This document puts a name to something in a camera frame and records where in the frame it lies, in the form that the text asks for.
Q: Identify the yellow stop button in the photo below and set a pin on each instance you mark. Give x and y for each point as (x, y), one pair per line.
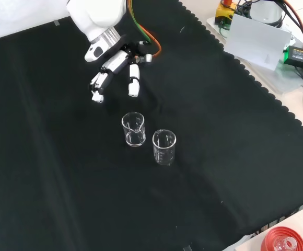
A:
(223, 11)

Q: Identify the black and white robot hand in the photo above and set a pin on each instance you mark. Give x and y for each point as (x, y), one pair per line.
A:
(117, 61)

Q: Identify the grey metal base plate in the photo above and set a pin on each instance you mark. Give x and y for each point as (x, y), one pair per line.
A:
(279, 81)

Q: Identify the black power adapter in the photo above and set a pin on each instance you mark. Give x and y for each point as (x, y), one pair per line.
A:
(301, 56)

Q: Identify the thin pale thread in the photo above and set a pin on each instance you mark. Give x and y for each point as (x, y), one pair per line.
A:
(181, 29)

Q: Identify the black cloth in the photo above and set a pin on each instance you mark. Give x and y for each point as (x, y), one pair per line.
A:
(62, 157)

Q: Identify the clear round-bottom flask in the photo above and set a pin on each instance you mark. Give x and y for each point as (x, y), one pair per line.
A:
(288, 243)

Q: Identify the clear glass beaker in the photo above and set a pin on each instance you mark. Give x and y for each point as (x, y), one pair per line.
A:
(164, 159)
(133, 141)

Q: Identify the clear tape strip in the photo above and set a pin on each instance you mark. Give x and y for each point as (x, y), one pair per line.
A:
(188, 248)
(57, 23)

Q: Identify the pale board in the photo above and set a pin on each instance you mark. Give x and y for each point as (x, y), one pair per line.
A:
(256, 41)

